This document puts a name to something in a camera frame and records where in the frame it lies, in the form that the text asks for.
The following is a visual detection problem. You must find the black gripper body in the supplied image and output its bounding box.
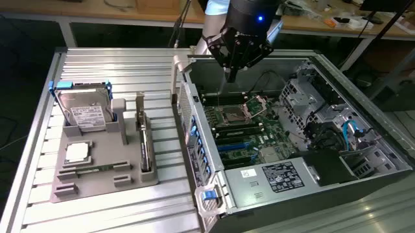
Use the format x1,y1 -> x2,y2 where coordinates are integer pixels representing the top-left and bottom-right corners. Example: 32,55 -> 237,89
223,0 -> 282,53

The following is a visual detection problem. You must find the graphics card with black fan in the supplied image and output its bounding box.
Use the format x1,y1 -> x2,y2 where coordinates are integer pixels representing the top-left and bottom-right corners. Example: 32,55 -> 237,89
135,91 -> 155,173

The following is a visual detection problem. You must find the blue expansion slot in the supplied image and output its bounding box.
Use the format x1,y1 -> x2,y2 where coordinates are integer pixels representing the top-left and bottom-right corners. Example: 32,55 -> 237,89
218,143 -> 250,151

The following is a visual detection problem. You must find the black expansion slot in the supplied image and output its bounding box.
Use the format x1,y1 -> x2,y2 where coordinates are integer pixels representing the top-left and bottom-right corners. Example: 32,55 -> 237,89
223,155 -> 254,168

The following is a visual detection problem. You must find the metal socket cover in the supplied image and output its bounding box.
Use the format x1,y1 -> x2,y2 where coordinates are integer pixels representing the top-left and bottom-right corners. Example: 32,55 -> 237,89
242,94 -> 271,117

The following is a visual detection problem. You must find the metal disk bay cage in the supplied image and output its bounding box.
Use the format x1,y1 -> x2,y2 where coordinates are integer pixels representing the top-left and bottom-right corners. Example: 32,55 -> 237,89
279,77 -> 327,123

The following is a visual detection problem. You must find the CPU socket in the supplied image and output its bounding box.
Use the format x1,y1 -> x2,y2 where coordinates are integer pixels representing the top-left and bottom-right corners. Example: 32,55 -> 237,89
220,105 -> 249,125

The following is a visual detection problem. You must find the wooden workbench with clutter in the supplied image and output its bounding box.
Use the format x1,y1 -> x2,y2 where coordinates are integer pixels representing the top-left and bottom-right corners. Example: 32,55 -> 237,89
278,0 -> 415,71

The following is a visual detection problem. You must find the green motherboard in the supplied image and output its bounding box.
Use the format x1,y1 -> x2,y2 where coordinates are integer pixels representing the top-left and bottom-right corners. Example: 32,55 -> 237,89
200,93 -> 303,170

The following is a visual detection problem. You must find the white and black small part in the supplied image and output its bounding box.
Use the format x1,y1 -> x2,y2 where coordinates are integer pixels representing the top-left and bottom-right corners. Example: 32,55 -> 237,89
334,16 -> 366,30

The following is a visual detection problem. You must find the black RAM stick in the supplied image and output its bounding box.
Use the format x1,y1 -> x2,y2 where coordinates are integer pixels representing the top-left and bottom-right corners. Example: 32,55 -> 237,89
215,129 -> 262,139

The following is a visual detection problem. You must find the black monitor stand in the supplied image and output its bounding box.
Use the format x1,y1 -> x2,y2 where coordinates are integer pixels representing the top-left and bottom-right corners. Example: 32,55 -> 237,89
359,0 -> 390,24

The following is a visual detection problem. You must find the silver chipset heatsink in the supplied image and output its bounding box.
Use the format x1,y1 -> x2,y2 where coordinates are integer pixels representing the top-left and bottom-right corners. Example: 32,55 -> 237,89
259,148 -> 282,163

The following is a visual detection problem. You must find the black slanted pole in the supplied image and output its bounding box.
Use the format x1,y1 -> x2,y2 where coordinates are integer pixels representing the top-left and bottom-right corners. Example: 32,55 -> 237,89
375,0 -> 407,40

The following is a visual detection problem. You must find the wooden workbench with grey legs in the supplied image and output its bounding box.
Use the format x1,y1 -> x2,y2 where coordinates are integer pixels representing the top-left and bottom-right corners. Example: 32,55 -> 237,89
0,0 -> 208,47

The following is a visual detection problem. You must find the hard disk with blue carrier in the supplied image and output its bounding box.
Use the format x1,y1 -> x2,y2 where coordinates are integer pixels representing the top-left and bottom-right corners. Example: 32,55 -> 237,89
47,81 -> 118,133

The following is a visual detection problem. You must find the black plastic shroud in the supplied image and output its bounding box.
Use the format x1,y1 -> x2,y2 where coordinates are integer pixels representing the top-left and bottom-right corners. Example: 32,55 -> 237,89
290,150 -> 358,187

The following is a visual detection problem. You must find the grey power supply unit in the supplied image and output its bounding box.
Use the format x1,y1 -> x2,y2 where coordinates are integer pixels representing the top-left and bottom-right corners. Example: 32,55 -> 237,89
223,156 -> 323,210

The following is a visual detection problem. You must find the silver CPU chip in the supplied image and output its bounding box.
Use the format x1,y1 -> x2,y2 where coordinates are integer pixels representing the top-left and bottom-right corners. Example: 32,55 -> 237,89
64,143 -> 91,163

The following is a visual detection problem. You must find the green RAM stick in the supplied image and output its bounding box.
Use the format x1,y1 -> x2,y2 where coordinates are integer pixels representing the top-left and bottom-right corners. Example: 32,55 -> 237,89
75,164 -> 115,173

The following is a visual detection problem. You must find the grey plastic parts rack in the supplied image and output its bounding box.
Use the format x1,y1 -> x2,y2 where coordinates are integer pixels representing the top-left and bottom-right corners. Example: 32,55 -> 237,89
48,98 -> 160,203

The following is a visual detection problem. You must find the open black PC case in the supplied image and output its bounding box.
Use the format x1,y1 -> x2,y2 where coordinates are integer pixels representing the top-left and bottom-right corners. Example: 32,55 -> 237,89
170,54 -> 415,233

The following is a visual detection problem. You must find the black wire in case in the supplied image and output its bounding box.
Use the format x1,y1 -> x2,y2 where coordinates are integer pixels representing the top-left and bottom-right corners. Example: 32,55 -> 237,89
250,70 -> 287,93

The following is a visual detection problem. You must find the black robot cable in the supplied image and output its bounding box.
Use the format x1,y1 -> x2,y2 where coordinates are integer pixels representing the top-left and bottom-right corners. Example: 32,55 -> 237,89
167,0 -> 192,48

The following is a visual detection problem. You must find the grey cable on workbench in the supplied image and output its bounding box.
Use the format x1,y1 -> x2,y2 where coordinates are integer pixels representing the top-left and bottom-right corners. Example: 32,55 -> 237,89
103,0 -> 135,12

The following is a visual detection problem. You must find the blue data wire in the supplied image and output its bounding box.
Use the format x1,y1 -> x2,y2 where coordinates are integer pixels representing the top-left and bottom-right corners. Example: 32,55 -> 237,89
342,119 -> 362,151

